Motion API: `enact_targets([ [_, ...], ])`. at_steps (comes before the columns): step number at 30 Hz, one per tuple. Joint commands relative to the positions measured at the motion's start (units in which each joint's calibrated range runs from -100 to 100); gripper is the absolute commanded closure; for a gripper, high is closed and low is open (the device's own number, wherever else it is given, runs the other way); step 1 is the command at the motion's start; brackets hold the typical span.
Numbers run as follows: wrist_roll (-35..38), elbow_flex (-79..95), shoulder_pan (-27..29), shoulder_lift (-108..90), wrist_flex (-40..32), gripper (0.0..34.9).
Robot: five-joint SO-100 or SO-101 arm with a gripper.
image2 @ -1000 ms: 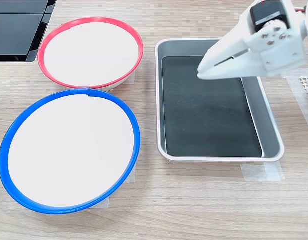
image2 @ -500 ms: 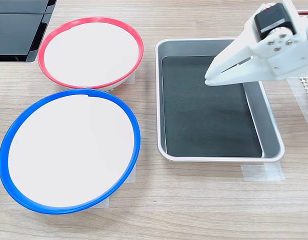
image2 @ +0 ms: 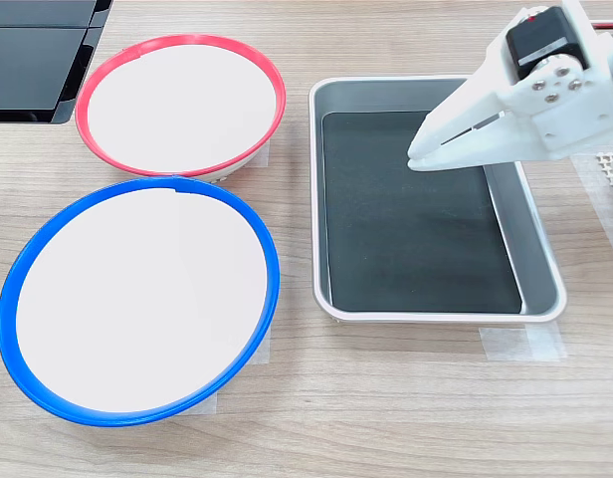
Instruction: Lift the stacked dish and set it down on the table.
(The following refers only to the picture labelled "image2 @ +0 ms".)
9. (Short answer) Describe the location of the white plate with blue rim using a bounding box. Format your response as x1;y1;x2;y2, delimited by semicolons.
0;174;281;429

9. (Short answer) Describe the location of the translucent tape strip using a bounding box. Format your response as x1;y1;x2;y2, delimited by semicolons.
570;154;613;261
246;318;275;366
478;322;569;363
184;389;220;416

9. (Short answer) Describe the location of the steel tray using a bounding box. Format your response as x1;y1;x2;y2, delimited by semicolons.
308;75;569;326

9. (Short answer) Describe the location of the black mat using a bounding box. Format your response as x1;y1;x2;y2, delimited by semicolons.
319;111;524;316

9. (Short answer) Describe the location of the white plate with red rim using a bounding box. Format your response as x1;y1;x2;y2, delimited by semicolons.
74;33;288;183

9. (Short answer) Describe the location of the black glossy device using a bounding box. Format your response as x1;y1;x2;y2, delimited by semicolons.
0;0;114;125

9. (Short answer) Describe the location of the pale perforated base plate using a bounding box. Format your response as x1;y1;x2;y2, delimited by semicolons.
595;150;613;206

